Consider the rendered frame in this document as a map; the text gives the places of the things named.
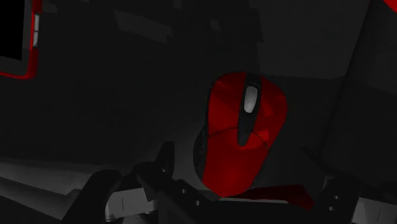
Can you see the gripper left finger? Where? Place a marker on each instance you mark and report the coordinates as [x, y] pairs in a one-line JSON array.
[[169, 192]]

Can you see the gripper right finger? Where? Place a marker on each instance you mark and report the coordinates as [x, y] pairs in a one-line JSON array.
[[339, 198]]

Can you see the red computer mouse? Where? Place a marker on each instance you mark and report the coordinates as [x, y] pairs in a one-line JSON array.
[[226, 155]]

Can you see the red object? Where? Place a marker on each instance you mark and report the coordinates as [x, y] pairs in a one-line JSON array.
[[392, 4]]

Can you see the red-edged tablet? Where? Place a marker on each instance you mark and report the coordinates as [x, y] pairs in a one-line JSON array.
[[12, 31]]

